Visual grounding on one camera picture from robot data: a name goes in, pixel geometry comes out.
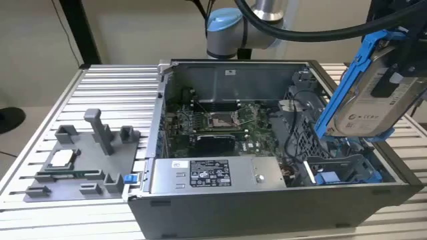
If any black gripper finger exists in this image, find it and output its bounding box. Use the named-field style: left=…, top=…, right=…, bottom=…
left=369, top=64, right=402, bottom=99

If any hard disk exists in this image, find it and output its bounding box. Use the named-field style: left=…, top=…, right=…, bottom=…
left=314, top=29, right=418, bottom=144

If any RAM slot row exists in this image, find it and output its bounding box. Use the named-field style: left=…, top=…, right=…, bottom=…
left=189, top=99, right=245, bottom=113

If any green motherboard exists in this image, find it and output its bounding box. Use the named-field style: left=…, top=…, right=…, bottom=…
left=164, top=99, right=281, bottom=159

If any metal socket cover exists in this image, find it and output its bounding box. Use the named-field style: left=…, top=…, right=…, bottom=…
left=232, top=106, right=260, bottom=126

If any CPU socket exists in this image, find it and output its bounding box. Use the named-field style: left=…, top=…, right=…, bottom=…
left=205, top=111, right=234, bottom=129

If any black PC case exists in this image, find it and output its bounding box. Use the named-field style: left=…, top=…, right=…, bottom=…
left=127, top=59, right=424, bottom=240

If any silver power supply unit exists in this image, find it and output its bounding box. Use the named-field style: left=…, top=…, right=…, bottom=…
left=149, top=157, right=288, bottom=195

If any grey parts rack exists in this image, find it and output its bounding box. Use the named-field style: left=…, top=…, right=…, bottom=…
left=22, top=108, right=142, bottom=203

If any green RAM stick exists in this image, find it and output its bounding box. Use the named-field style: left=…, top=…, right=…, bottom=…
left=41, top=169, right=102, bottom=176

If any silver CPU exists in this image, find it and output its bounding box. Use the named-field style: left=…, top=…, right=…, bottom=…
left=47, top=150, right=77, bottom=168

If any black round chair base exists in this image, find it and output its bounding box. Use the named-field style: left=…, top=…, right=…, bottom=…
left=0, top=106, right=26, bottom=135

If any thick black cable hose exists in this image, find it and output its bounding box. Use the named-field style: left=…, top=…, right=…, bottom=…
left=232, top=0, right=414, bottom=43

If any thin black wire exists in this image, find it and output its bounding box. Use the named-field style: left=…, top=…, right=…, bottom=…
left=285, top=90, right=320, bottom=161

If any thin black wall cable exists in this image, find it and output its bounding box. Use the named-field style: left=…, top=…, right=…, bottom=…
left=50, top=0, right=81, bottom=69

